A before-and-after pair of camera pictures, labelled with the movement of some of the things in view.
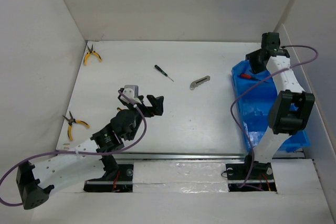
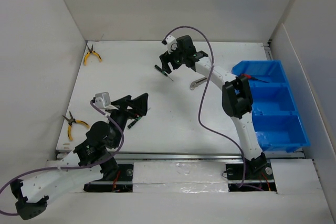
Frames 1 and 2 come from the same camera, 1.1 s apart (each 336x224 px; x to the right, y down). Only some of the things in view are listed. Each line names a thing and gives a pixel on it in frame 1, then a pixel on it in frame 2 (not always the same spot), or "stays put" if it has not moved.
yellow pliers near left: [71, 121] stays put
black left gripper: [155, 109] -> [138, 104]
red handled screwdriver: [249, 76] stays put
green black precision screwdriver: [158, 68] stays put
